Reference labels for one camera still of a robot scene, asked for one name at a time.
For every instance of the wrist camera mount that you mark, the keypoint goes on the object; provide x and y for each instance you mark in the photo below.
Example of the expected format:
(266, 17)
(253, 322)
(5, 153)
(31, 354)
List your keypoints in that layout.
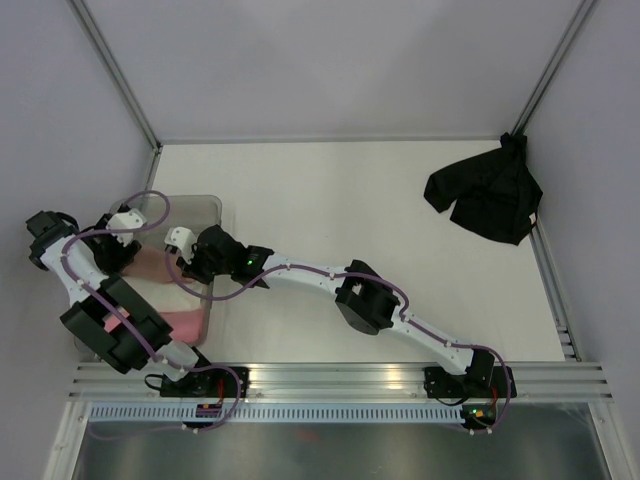
(181, 241)
(130, 220)

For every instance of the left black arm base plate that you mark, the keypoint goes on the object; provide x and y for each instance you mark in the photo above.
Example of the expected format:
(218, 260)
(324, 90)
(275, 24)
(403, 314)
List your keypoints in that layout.
(212, 383)

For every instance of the white slotted cable duct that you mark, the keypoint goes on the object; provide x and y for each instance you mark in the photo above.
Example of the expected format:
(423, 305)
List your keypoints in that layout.
(288, 413)

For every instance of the aluminium frame rail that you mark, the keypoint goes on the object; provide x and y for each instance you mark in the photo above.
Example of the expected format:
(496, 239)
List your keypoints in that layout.
(538, 382)

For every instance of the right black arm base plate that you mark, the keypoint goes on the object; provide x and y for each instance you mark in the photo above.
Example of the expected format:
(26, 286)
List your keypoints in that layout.
(440, 385)

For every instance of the dusty pink t-shirt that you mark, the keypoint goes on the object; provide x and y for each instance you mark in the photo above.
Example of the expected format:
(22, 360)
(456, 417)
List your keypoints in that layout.
(149, 264)

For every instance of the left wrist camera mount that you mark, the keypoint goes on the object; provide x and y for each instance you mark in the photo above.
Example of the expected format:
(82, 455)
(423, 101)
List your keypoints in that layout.
(130, 220)

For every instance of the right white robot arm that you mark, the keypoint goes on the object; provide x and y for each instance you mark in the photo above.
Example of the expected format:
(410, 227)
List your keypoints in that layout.
(368, 303)

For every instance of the rolled white t-shirt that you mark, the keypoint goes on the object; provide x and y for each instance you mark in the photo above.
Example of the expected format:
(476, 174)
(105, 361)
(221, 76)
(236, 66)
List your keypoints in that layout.
(165, 297)

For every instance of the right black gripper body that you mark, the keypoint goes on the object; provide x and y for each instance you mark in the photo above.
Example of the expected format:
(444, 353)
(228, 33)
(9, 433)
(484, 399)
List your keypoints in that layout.
(201, 269)

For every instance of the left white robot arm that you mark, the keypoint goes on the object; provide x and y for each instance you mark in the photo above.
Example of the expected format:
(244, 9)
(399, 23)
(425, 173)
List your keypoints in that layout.
(105, 313)

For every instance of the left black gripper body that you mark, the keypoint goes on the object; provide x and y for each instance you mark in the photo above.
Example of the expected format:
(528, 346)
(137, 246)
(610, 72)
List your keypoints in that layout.
(108, 250)

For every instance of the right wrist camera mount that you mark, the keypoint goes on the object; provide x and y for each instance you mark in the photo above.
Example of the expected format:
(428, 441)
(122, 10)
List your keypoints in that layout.
(181, 241)

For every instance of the black t-shirt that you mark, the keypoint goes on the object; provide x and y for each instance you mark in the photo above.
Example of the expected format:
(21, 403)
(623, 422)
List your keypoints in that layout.
(492, 194)

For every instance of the clear plastic bin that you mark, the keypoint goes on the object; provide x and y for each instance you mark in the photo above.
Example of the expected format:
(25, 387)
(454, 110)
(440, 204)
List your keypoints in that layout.
(195, 212)

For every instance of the rolled bright pink t-shirt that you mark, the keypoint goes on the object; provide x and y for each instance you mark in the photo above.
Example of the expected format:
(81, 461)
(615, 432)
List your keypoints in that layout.
(187, 326)

